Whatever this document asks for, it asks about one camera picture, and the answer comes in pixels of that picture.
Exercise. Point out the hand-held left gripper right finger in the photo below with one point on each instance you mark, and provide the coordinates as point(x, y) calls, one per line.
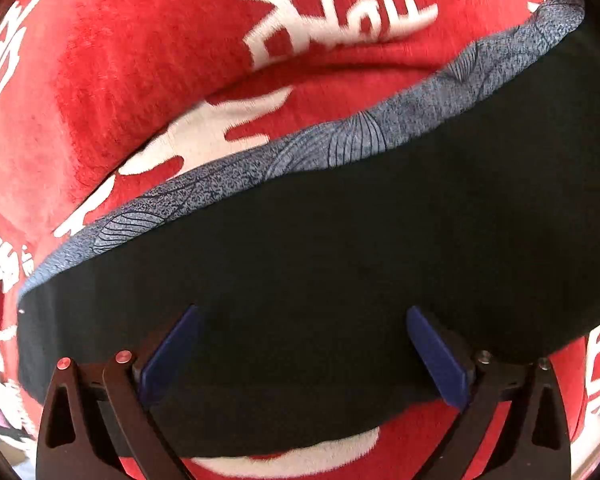
point(437, 355)

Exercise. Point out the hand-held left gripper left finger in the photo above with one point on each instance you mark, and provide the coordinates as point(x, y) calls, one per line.
point(170, 355)

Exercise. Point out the black pants with grey stripes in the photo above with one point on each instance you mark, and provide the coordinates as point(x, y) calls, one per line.
point(330, 260)

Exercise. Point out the red printed blanket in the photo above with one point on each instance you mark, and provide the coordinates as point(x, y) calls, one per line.
point(105, 85)

